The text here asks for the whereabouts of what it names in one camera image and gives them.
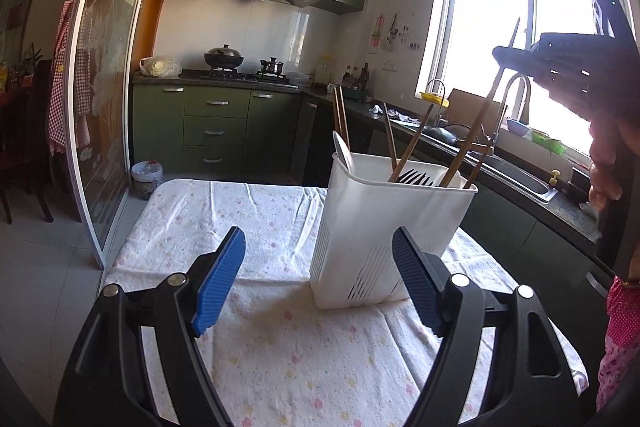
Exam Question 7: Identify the white plastic bag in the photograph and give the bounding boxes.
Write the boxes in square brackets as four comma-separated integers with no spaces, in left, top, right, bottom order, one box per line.
[139,56,182,78]

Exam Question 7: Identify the person's right hand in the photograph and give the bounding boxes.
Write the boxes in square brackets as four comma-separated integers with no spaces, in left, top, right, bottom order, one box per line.
[589,112,639,211]

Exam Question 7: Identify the brown wooden chopstick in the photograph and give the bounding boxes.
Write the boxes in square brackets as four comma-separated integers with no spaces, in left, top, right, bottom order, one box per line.
[333,84,350,147]

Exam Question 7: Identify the tall chrome faucet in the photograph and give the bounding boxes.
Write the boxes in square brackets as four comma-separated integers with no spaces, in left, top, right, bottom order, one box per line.
[492,74,532,143]

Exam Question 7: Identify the steel double sink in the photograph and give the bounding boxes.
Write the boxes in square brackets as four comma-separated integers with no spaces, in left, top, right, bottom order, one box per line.
[392,120,559,204]

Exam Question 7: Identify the black fork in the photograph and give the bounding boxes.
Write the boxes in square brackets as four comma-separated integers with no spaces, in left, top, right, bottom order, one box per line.
[396,169,436,186]

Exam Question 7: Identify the black gas stove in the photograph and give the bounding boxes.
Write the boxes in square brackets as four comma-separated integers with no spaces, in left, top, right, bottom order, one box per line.
[202,68,291,86]

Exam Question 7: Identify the white spoon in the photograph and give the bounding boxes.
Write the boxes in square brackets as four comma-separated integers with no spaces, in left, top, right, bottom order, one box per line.
[332,131,355,174]

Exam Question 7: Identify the floral white tablecloth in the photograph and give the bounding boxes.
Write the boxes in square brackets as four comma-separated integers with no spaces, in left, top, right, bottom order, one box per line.
[102,178,590,427]

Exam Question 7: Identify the black pan wooden handle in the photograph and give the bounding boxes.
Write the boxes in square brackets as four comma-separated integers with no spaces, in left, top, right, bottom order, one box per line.
[421,127,494,154]

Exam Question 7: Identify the white trash bin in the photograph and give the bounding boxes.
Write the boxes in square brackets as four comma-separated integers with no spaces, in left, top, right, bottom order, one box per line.
[131,160,164,200]

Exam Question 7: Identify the white plastic utensil holder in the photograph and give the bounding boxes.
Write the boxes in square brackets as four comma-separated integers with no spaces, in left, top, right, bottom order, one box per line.
[309,153,477,310]

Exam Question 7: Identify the small chrome faucet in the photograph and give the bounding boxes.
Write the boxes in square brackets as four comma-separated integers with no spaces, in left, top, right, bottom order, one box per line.
[420,78,449,126]

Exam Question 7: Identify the wooden cutting board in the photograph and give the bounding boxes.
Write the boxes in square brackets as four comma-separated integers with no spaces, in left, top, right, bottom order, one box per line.
[442,89,500,134]

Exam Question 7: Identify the steel pot with lid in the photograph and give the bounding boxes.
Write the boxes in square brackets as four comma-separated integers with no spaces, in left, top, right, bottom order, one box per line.
[259,56,283,77]

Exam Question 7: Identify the green tray on sill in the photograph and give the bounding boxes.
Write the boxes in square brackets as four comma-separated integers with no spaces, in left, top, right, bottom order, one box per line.
[530,129,566,156]

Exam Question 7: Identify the green lower cabinet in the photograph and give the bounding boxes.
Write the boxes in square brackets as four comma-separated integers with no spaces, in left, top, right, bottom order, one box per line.
[131,81,303,181]

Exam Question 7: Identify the dark chopstick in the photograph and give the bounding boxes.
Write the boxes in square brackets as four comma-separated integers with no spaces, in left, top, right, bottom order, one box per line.
[464,105,506,188]

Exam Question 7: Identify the sliding glass door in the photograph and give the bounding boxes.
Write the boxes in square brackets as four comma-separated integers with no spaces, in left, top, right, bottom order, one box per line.
[63,0,143,269]

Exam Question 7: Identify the long wooden chopstick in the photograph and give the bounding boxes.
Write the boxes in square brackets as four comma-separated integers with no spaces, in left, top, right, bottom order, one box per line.
[382,102,398,174]

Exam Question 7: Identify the black wok with lid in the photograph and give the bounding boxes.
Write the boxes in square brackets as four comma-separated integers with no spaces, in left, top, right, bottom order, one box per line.
[204,43,244,70]

